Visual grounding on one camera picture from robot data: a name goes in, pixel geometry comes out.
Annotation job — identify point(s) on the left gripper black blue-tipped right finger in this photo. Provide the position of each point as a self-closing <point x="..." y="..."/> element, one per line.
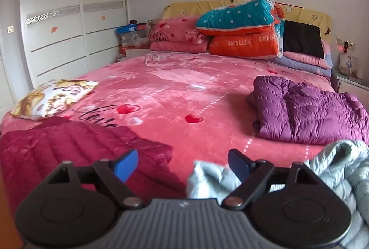
<point x="258" y="176"/>

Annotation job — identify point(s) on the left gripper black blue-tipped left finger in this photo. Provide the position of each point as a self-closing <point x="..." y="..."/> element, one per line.
<point x="107" y="176"/>

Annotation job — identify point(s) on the light blue down jacket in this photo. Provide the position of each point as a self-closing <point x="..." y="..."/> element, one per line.
<point x="342" y="165"/>

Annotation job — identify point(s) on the dark red down jacket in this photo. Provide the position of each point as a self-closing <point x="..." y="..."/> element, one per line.
<point x="28" y="156"/>

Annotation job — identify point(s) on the purple down jacket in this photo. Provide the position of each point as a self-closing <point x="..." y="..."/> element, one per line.
<point x="298" y="112"/>

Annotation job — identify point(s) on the floral yellow white pillow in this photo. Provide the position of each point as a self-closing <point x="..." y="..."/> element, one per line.
<point x="52" y="98"/>

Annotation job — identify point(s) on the pink heart bed sheet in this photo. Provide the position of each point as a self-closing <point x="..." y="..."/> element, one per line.
<point x="195" y="103"/>

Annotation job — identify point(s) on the white right nightstand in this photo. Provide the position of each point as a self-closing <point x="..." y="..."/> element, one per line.
<point x="342" y="83"/>

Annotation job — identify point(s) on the lavender folded blanket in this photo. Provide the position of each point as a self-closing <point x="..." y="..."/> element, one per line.
<point x="297" y="65"/>

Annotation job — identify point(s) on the orange good luck quilt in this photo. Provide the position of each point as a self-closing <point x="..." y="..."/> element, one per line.
<point x="257" y="45"/>

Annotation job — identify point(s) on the framed child photo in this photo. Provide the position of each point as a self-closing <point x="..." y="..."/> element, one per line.
<point x="348" y="64"/>

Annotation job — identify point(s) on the black folded garment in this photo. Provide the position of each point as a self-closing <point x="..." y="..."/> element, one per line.
<point x="302" y="39"/>

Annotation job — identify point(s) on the blue shoe box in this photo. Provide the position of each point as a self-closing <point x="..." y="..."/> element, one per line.
<point x="131" y="28"/>

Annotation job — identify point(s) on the pink love folded blanket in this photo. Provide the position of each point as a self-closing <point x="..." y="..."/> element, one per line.
<point x="178" y="34"/>

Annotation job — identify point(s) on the teal polka dot quilt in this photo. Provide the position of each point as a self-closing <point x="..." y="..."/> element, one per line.
<point x="254" y="16"/>

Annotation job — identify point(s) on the white sliding wardrobe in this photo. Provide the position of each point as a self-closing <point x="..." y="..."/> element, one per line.
<point x="64" y="39"/>

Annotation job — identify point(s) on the yellow padded headboard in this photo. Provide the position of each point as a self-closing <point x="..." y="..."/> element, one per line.
<point x="292" y="13"/>

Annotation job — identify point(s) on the wall socket with red light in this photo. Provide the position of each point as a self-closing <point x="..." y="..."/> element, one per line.
<point x="343" y="45"/>

